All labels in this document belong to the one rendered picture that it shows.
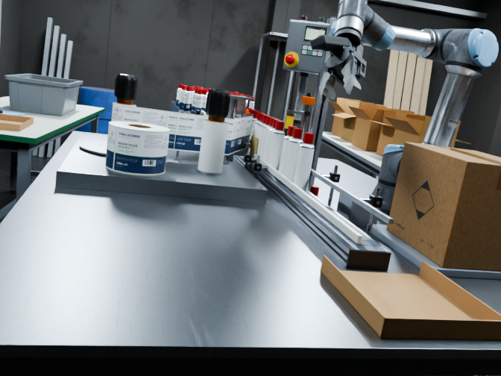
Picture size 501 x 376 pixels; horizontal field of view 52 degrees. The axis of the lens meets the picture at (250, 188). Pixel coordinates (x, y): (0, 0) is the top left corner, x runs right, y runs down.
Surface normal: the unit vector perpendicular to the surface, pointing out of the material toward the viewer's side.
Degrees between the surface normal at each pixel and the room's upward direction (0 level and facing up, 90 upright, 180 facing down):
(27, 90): 95
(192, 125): 90
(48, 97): 95
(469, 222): 90
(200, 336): 0
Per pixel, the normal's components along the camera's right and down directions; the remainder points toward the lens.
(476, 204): 0.21, 0.24
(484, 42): 0.46, 0.15
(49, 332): 0.14, -0.97
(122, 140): -0.26, 0.17
